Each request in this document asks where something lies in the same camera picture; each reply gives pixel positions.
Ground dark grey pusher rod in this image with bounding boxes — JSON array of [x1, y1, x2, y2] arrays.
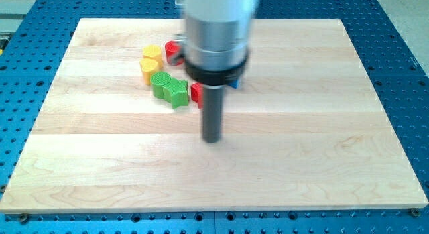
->
[[202, 84, 224, 143]]

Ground red star block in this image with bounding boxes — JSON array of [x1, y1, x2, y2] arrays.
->
[[190, 82, 203, 109]]

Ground blue block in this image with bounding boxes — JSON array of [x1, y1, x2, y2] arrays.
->
[[228, 78, 241, 89]]

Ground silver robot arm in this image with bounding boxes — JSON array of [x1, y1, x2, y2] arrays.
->
[[182, 0, 259, 143]]

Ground green star block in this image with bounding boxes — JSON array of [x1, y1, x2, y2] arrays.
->
[[162, 78, 188, 109]]

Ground wooden board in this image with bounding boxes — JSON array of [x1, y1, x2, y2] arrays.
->
[[1, 18, 428, 214]]

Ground green cylinder block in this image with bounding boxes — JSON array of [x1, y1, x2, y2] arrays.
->
[[150, 72, 171, 99]]

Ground red cylinder block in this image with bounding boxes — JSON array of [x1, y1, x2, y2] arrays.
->
[[164, 40, 184, 66]]

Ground yellow heart block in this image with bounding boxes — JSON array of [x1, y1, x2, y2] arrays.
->
[[139, 58, 160, 85]]

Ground yellow cylinder block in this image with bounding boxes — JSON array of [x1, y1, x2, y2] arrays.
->
[[142, 44, 164, 68]]

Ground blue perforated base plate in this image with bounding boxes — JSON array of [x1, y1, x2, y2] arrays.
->
[[1, 0, 428, 233]]

